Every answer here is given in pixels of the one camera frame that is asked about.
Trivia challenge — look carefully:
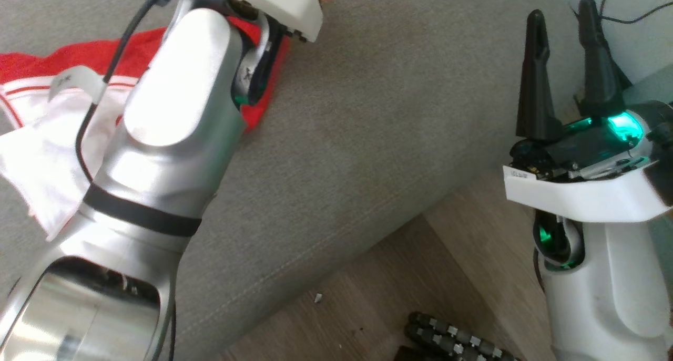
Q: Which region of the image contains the white tape tag on cable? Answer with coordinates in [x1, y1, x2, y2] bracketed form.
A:
[49, 66, 107, 103]

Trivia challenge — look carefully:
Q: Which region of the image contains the red and white shirt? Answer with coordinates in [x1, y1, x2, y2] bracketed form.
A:
[0, 0, 345, 241]

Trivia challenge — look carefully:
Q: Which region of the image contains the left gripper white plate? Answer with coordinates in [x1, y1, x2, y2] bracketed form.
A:
[221, 0, 322, 42]

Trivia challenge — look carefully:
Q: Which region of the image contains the thin black loose cable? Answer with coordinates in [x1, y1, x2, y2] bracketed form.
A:
[573, 0, 673, 25]

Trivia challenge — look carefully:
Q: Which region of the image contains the black segmented roller wheel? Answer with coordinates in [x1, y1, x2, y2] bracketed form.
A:
[394, 311, 521, 361]

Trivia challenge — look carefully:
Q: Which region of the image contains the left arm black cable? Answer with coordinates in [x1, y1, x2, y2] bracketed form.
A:
[75, 0, 182, 185]

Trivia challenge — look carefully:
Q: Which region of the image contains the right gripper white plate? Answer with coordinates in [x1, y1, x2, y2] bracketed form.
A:
[502, 0, 673, 223]

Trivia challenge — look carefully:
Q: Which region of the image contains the grey fabric sofa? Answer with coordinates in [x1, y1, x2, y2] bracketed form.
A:
[0, 0, 584, 361]

